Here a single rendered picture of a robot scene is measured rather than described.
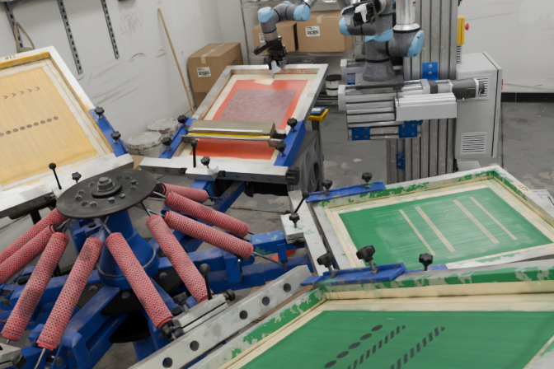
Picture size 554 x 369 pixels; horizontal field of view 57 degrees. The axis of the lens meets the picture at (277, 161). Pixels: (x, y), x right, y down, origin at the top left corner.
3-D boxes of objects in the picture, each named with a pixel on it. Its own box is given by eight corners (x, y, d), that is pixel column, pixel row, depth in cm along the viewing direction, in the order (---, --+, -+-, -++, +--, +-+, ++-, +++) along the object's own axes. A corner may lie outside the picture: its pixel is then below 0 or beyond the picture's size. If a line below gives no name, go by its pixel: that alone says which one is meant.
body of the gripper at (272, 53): (283, 62, 261) (278, 41, 253) (267, 63, 264) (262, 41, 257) (287, 54, 266) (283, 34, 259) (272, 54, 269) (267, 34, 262)
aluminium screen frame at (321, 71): (228, 71, 284) (227, 65, 281) (329, 70, 262) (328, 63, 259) (164, 167, 231) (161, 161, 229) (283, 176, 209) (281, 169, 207)
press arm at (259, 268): (481, 233, 186) (481, 219, 184) (489, 242, 181) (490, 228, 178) (141, 297, 175) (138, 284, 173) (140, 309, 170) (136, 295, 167)
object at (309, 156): (307, 184, 288) (302, 131, 274) (322, 185, 285) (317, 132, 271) (279, 228, 250) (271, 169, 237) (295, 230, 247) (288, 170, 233)
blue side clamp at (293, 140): (296, 131, 232) (293, 119, 227) (306, 131, 230) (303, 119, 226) (275, 176, 212) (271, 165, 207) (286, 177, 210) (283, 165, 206)
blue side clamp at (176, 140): (191, 127, 253) (186, 116, 248) (199, 128, 251) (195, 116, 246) (163, 168, 233) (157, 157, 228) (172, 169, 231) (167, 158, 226)
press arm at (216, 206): (269, 152, 276) (267, 142, 274) (279, 153, 274) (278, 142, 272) (133, 304, 174) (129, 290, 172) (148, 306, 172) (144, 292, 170)
